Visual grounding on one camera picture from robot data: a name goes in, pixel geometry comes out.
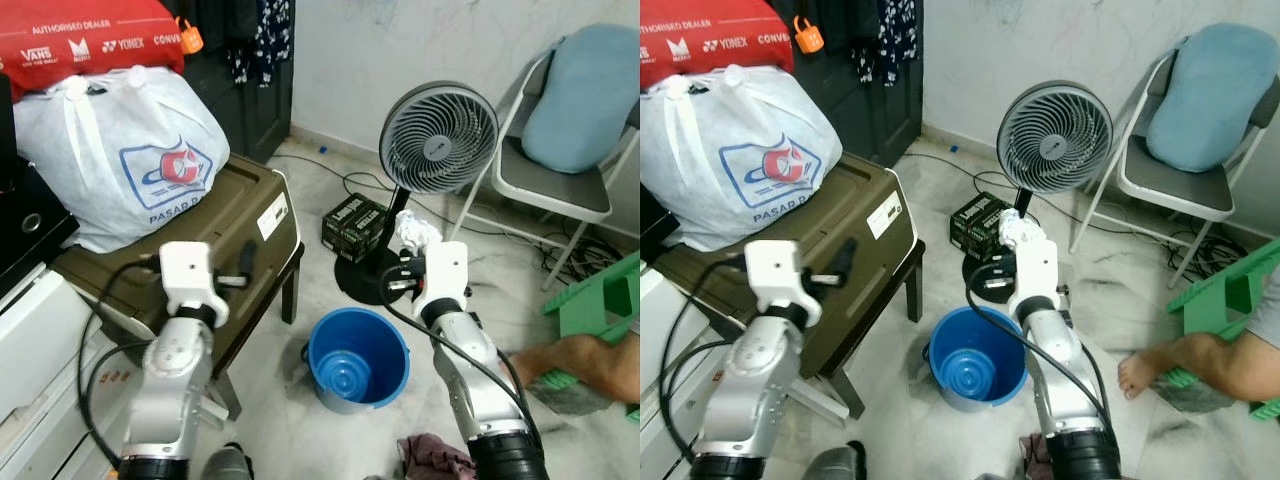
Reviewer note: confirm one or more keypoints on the white tissue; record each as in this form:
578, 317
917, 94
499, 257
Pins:
1022, 232
415, 232

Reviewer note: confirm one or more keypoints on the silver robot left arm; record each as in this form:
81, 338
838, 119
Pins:
745, 390
170, 390

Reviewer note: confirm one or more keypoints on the black cardboard box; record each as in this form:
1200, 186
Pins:
975, 225
355, 225

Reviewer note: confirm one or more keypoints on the blue plastic bucket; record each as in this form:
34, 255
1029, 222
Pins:
1000, 340
380, 340

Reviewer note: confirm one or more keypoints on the grey standing fan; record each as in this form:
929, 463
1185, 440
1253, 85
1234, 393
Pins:
1055, 135
440, 140

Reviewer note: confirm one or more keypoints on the black wardrobe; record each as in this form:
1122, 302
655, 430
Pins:
880, 110
250, 110

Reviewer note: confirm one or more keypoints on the white drawer cabinet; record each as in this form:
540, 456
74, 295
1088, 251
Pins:
40, 340
665, 340

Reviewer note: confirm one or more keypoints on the grey folding chair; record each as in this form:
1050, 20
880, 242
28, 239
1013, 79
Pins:
550, 185
1175, 185

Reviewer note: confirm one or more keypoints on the black audio device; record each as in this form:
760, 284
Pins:
650, 220

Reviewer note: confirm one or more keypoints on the maroon cloth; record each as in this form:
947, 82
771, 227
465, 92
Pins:
435, 460
1038, 460

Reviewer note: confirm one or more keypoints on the green plastic stool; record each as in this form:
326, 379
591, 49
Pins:
1215, 300
590, 310

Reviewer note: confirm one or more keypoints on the black floral garment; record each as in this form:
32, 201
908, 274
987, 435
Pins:
898, 40
270, 40

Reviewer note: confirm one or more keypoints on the orange padlock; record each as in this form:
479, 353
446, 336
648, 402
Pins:
190, 40
808, 38

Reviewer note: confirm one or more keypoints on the light blue pillow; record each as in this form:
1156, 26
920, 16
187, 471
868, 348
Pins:
580, 100
1210, 100

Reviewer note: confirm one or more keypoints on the red sports brand bag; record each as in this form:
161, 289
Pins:
720, 30
90, 30

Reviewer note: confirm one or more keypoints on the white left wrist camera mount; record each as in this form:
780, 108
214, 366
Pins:
770, 272
190, 275

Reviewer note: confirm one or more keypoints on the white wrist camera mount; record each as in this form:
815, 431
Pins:
190, 275
1038, 270
770, 272
445, 270

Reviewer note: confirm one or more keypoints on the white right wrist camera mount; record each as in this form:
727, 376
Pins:
445, 270
1038, 270

